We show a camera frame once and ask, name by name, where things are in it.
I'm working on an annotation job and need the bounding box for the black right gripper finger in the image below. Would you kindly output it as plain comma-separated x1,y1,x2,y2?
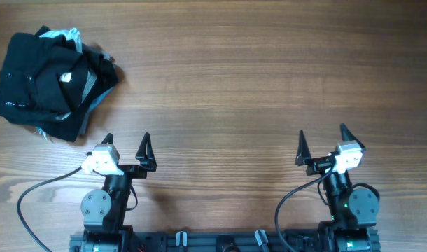
339,123,366,151
295,129,312,166

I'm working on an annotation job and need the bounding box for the black polo shirt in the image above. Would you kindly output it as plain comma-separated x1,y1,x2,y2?
0,32,119,142

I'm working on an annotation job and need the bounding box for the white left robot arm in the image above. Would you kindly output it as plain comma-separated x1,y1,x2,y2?
72,133,157,251

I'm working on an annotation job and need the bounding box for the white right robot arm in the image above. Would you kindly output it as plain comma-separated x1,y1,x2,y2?
295,123,380,251

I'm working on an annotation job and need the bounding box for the black folded garment pile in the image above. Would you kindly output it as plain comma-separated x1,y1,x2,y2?
37,26,118,135

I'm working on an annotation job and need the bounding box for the light blue crumpled garment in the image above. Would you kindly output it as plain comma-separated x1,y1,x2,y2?
40,28,83,53

